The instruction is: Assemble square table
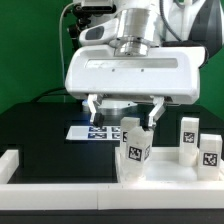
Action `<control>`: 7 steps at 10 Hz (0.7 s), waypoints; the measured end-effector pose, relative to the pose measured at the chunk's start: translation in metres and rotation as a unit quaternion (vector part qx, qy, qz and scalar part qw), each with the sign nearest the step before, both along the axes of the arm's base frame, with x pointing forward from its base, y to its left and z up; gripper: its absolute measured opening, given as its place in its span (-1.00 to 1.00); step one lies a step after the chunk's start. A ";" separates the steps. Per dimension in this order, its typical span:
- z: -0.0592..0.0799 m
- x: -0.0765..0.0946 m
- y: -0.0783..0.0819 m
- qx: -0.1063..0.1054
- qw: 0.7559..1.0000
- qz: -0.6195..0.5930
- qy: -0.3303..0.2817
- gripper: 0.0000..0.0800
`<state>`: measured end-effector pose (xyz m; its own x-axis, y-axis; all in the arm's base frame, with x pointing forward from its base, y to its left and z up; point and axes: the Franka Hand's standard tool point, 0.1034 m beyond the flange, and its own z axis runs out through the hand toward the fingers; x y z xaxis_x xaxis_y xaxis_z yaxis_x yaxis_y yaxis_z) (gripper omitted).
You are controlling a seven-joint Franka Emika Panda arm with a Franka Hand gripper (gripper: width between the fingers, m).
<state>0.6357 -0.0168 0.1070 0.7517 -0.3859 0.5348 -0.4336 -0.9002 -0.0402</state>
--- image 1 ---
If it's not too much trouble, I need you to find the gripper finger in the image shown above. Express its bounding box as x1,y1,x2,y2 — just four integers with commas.
144,97,165,130
87,94,104,127

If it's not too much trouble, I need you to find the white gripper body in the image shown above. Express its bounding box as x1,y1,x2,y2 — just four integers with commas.
65,45,204,104

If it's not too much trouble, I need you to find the white square tabletop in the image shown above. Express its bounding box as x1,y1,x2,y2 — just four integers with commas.
114,146,224,184

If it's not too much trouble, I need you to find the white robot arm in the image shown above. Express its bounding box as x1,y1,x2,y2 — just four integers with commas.
65,0,224,128

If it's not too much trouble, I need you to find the white marker sheet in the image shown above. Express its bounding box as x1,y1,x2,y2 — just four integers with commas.
66,126,120,141

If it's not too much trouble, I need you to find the white left fence bar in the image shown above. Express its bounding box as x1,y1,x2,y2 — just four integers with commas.
0,150,19,184

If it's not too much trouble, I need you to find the white fence bar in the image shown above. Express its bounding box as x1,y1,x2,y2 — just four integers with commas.
0,150,19,184
0,181,224,210

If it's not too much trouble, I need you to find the white front fence bar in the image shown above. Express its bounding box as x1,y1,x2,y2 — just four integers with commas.
0,181,224,210

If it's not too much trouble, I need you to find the black cable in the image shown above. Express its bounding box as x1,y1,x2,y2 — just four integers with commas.
30,87,68,103

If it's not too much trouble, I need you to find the white cable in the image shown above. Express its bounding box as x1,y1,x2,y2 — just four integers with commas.
58,2,81,88

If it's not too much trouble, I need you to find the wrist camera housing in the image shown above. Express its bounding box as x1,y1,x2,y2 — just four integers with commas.
79,18,119,46

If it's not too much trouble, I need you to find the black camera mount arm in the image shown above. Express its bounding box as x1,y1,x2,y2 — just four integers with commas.
68,1,116,50

